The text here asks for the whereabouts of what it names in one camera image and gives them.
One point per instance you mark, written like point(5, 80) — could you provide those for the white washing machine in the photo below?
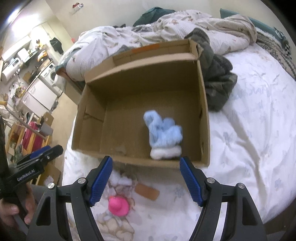
point(47, 76)

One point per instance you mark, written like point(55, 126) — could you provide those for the dark camouflage jacket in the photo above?
point(218, 79)

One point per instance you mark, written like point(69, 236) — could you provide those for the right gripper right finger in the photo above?
point(195, 181)

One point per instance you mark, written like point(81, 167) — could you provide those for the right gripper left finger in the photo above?
point(97, 180)

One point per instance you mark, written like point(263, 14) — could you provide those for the beige tube-shaped soft object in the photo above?
point(146, 191)

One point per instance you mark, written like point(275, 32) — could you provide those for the brown cardboard box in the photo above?
point(165, 77)

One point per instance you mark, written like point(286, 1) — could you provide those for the pink rubber duck toy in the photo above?
point(118, 206)

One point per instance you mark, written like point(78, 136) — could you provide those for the white cabinet unit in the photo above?
point(39, 98)

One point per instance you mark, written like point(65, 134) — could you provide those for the white floral duvet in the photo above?
point(252, 141)

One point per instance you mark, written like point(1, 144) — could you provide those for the black white striped fabric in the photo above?
point(269, 43)

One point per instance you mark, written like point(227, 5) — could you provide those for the dark green pillow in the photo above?
point(152, 15)

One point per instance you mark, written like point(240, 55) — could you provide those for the person's left hand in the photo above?
point(9, 210)

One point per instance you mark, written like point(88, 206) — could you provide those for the crumpled patterned beige blanket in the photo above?
point(94, 46)

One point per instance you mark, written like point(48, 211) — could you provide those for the light blue fluffy sock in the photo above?
point(165, 136)

